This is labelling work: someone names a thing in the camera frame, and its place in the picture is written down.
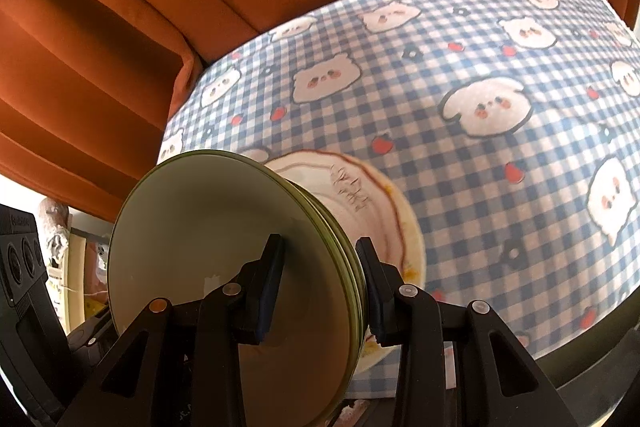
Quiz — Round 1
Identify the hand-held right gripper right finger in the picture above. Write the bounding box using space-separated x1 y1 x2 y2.
356 237 571 427

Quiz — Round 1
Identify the scalloped yellow floral plate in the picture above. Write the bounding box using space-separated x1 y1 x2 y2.
357 187 428 360

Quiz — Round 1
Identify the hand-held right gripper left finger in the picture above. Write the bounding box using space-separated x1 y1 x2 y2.
57 234 287 427

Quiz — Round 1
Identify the red rimmed white plate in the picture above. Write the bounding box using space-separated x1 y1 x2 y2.
264 149 408 268

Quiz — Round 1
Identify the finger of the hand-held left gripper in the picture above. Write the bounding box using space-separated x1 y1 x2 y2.
66 311 119 360

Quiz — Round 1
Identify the yellow box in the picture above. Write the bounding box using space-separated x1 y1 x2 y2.
82 294 109 321

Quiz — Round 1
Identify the orange curtain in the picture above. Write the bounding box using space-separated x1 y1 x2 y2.
0 0 640 224

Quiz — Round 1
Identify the white plastic bag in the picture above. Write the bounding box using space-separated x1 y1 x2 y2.
40 199 74 269

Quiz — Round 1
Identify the blue checkered bear tablecloth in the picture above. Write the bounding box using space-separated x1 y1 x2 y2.
155 0 640 410

